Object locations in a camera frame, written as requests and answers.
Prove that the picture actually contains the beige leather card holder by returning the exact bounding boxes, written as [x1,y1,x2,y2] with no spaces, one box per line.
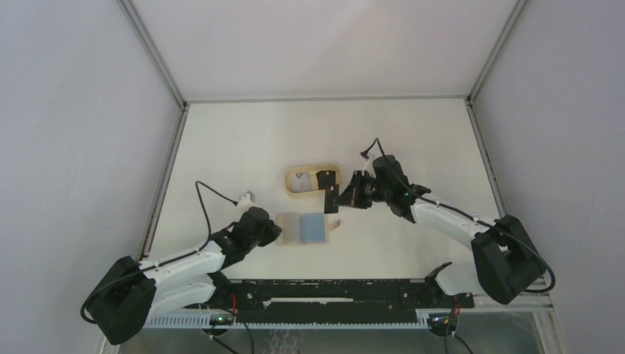
[276,213,341,246]

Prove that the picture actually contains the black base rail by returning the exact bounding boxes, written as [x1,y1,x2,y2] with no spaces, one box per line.
[183,263,475,326]

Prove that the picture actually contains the beige oval tray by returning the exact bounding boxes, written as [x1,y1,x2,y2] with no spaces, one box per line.
[284,162,343,198]

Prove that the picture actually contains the black camera cable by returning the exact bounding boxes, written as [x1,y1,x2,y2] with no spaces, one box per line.
[360,138,556,294]
[80,181,240,326]

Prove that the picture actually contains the blue grey credit card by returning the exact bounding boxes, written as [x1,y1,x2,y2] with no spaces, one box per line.
[298,214,327,244]

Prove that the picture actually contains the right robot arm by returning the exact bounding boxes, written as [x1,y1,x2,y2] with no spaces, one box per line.
[333,156,553,307]

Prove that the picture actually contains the right black camera cable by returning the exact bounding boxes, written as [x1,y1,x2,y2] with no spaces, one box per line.
[360,138,556,294]

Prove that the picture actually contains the left black camera cable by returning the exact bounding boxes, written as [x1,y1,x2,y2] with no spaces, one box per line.
[80,181,240,326]

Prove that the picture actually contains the black card in tray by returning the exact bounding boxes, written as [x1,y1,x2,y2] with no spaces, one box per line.
[315,170,337,190]

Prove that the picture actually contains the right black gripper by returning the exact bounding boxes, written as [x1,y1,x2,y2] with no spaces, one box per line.
[335,170,392,209]

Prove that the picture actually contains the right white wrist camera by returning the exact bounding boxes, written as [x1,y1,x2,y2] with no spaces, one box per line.
[360,151,378,173]

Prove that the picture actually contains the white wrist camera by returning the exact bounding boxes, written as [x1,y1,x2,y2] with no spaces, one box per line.
[236,191,256,212]
[360,151,378,173]

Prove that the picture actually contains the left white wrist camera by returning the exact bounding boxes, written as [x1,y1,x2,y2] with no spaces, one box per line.
[236,191,256,212]

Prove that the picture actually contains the black credit card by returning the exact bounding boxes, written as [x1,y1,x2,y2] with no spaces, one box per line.
[324,184,340,215]

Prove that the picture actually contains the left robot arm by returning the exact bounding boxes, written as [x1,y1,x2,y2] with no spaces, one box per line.
[80,206,282,344]

